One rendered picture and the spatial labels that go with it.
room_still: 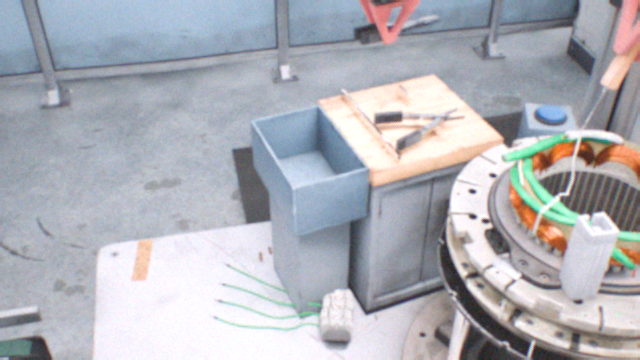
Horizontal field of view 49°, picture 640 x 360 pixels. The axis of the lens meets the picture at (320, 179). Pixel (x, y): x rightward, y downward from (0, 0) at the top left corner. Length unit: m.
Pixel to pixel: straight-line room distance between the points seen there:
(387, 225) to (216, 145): 1.86
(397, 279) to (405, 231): 0.10
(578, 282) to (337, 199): 0.34
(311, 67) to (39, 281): 1.59
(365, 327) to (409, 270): 0.11
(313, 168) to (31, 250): 1.60
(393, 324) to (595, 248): 0.47
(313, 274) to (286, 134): 0.21
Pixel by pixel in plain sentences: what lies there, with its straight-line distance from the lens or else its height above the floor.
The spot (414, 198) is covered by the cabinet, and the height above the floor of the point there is 0.99.
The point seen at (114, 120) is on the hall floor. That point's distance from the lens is 3.03.
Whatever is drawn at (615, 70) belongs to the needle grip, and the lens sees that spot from 0.73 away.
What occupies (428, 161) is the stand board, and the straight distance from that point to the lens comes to 0.94.
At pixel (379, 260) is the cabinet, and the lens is 1.04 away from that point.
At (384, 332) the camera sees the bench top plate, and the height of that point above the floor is 0.78.
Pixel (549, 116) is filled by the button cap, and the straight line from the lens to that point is 1.10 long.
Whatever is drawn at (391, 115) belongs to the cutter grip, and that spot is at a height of 1.09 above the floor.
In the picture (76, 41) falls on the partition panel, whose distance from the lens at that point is 3.10.
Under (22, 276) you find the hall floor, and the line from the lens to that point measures 2.42.
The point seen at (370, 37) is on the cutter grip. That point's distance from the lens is 0.95.
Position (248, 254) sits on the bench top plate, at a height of 0.78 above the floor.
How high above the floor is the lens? 1.62
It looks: 39 degrees down
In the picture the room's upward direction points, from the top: straight up
